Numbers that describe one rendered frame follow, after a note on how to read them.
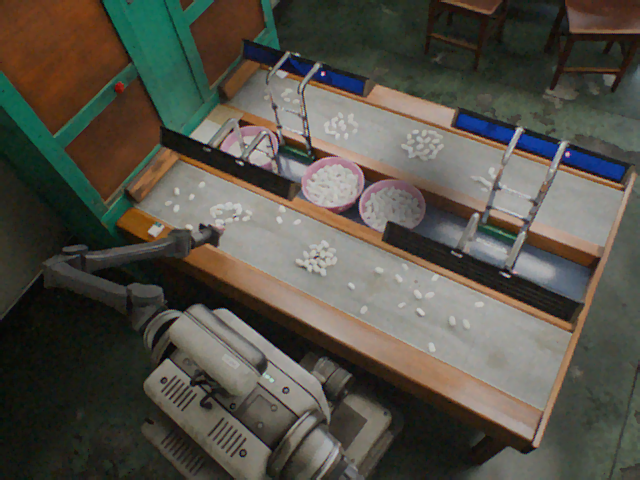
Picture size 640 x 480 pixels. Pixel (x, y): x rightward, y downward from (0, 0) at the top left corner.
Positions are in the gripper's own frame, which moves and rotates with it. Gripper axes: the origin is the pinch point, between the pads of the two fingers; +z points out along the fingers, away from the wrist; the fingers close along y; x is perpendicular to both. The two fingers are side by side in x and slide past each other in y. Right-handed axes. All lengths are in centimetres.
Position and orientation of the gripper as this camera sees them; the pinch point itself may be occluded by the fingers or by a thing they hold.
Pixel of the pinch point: (223, 229)
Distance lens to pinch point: 202.7
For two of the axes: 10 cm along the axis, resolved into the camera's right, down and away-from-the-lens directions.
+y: -8.4, -4.0, 3.5
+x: -2.4, 8.7, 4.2
